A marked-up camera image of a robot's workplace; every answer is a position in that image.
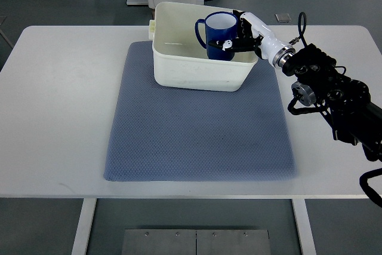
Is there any white plastic box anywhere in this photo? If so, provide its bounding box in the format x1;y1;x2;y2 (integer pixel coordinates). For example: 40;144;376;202
149;2;258;92

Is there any left white table leg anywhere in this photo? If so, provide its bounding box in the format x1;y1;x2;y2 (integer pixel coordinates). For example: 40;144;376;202
71;198;97;255

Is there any blue textured mat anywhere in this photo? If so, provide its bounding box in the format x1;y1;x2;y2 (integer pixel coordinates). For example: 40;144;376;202
104;41;297;182

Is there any blue enamel mug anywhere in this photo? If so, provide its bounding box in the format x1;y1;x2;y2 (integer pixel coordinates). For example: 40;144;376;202
195;11;238;61

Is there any white table leg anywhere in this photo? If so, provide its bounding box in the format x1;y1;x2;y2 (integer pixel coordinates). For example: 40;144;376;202
292;199;316;255
71;198;97;255

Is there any right white table leg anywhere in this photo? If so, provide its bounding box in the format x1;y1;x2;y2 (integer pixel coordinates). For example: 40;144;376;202
292;199;316;255

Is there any small grey floor plate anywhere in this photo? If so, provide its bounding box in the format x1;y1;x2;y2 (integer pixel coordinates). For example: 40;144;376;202
275;13;291;23

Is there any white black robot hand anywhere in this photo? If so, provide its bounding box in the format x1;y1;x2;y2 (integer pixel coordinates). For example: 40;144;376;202
208;10;295;68

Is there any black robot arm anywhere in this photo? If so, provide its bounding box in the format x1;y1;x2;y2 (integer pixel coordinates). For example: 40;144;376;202
281;12;381;162

